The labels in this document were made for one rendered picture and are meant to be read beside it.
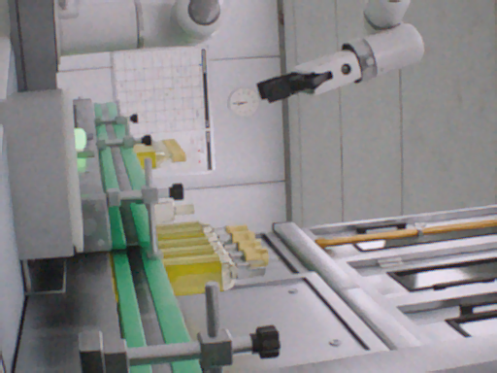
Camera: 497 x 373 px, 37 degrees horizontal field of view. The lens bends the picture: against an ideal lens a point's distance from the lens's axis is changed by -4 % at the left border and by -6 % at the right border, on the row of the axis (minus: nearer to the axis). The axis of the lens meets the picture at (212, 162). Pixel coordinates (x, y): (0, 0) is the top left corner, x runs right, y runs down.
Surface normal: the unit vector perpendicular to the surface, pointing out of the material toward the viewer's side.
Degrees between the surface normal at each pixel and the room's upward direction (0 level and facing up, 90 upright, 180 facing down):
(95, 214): 90
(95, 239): 90
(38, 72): 90
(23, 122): 90
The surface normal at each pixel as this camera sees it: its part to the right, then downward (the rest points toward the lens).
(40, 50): 0.17, 0.61
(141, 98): 0.16, 0.17
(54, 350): -0.05, -0.98
